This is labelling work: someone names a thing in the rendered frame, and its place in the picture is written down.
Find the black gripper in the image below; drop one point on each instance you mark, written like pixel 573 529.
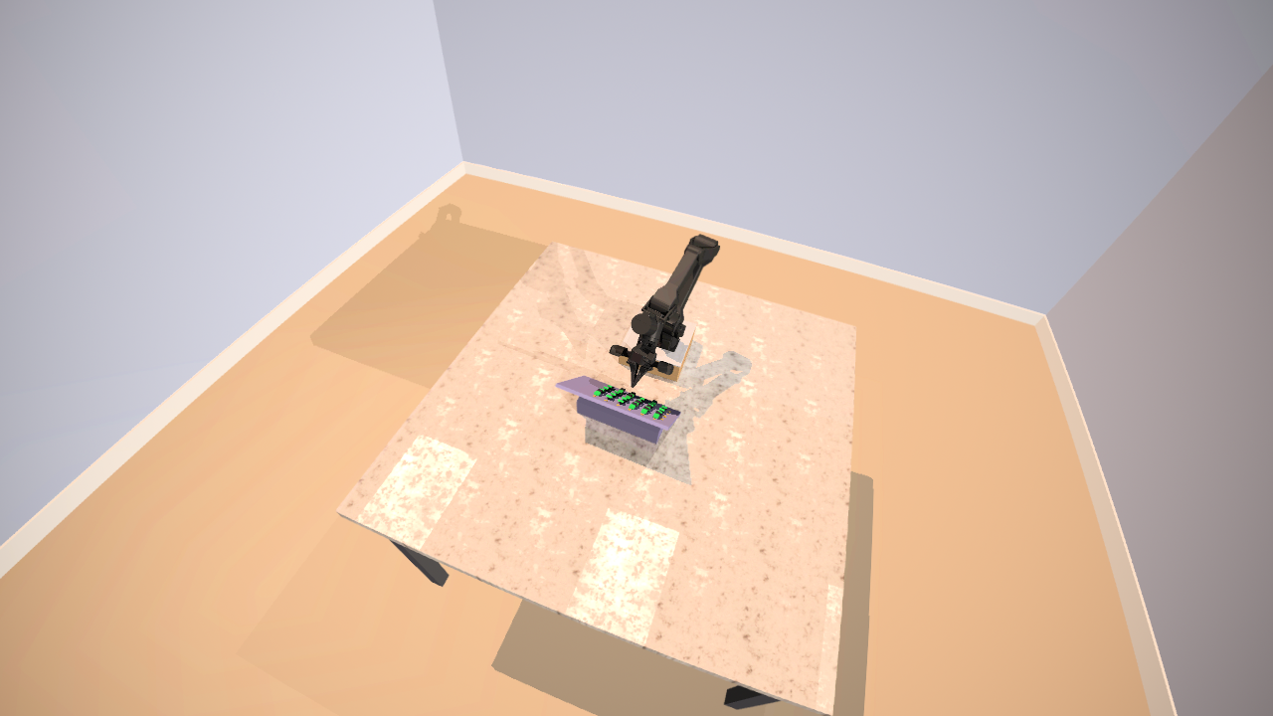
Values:
pixel 661 366

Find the purple switch panel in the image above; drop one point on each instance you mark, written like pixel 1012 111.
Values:
pixel 620 409

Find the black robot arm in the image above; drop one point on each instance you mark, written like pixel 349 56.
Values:
pixel 663 314

